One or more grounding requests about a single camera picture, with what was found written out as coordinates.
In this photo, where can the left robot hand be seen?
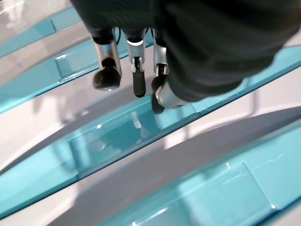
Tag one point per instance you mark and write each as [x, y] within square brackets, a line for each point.
[211, 47]

